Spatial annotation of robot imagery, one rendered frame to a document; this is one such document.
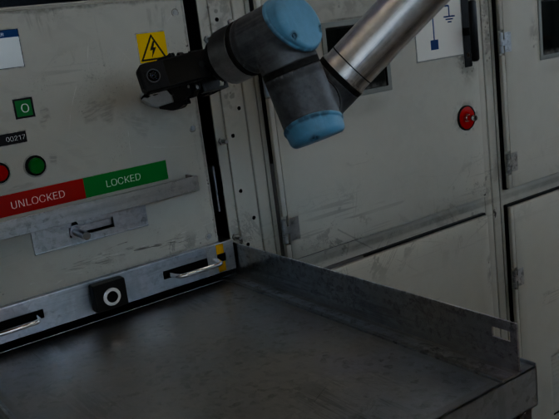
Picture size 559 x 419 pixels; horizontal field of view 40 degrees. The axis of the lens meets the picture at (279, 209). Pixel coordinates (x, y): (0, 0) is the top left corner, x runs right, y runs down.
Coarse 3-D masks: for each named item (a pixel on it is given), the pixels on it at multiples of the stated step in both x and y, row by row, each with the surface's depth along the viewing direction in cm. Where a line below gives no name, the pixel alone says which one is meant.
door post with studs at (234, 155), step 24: (216, 0) 142; (216, 24) 143; (216, 96) 145; (240, 96) 147; (216, 120) 145; (240, 120) 148; (216, 144) 146; (240, 144) 149; (240, 168) 149; (240, 192) 150; (240, 216) 151; (240, 240) 152
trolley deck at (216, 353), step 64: (128, 320) 134; (192, 320) 130; (256, 320) 126; (320, 320) 123; (0, 384) 114; (64, 384) 111; (128, 384) 108; (192, 384) 105; (256, 384) 103; (320, 384) 101; (384, 384) 98; (448, 384) 96; (512, 384) 96
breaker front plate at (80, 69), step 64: (64, 64) 126; (128, 64) 133; (0, 128) 122; (64, 128) 128; (128, 128) 134; (192, 128) 141; (0, 192) 123; (192, 192) 143; (0, 256) 124; (64, 256) 130; (128, 256) 137
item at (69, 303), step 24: (144, 264) 138; (168, 264) 141; (192, 264) 144; (72, 288) 130; (144, 288) 138; (168, 288) 141; (0, 312) 124; (24, 312) 126; (48, 312) 128; (72, 312) 131; (24, 336) 127
